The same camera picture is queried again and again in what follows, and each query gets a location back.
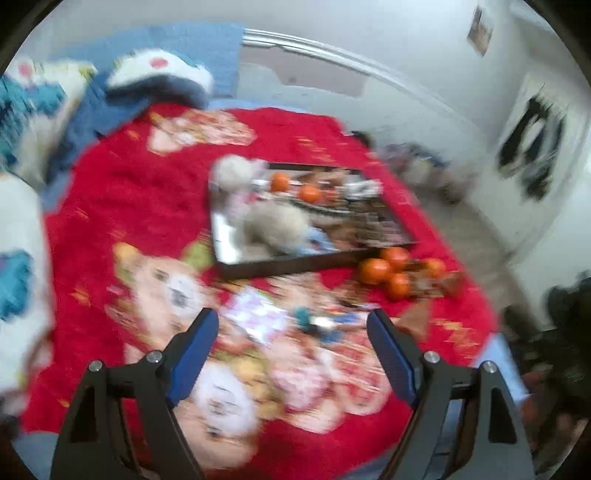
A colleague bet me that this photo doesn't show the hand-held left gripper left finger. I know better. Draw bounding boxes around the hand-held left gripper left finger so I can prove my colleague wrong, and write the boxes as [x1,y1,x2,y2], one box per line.
[50,308,220,480]

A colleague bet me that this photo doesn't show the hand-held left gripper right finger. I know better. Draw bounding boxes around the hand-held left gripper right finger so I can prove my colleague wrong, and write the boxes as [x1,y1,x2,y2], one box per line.
[367,308,536,480]

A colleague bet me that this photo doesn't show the black mirrored tray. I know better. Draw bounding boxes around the black mirrored tray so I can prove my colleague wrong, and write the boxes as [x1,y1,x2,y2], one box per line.
[210,161,419,280]

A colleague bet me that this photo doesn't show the brown triangular snack packet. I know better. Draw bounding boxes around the brown triangular snack packet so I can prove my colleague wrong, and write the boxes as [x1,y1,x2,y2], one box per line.
[397,300,432,342]
[438,270,467,298]

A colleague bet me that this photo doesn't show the small blue toy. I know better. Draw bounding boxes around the small blue toy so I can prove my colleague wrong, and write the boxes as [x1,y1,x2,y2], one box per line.
[323,311,365,330]

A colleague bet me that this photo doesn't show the shiny candy packet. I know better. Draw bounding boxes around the shiny candy packet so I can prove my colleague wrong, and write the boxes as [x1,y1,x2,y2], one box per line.
[222,286,291,347]

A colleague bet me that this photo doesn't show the blue crochet scrunchie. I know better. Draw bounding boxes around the blue crochet scrunchie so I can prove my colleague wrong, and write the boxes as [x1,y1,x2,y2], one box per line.
[300,228,340,254]

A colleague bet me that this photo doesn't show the beige plush rabbit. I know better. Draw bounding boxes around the beige plush rabbit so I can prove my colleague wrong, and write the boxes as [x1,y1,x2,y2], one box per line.
[212,154,312,257]

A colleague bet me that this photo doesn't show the red printed blanket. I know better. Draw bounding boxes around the red printed blanket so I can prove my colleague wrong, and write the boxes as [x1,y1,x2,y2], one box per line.
[21,104,502,480]

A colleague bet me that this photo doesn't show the black office chair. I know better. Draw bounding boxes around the black office chair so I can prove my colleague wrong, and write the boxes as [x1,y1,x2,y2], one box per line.
[503,272,591,462]

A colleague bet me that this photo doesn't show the metal stool with blue seat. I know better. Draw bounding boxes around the metal stool with blue seat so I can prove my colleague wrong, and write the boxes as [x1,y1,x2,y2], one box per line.
[383,141,462,204]

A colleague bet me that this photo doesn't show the hanging dark clothes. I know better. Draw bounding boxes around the hanging dark clothes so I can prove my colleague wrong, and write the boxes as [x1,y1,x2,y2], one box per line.
[496,95,568,201]

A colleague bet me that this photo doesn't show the white door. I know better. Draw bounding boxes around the white door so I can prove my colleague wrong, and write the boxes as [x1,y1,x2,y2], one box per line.
[475,69,591,250]

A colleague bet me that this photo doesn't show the monster print pillow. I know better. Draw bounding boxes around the monster print pillow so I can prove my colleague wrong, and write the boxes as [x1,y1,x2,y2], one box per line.
[105,48,217,109]

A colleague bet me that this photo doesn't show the monster print quilt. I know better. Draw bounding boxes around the monster print quilt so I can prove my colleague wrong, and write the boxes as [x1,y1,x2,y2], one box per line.
[0,58,107,416]

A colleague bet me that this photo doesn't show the wall paper sheet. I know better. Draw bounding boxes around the wall paper sheet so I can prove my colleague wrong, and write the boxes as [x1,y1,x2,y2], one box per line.
[466,7,495,56]

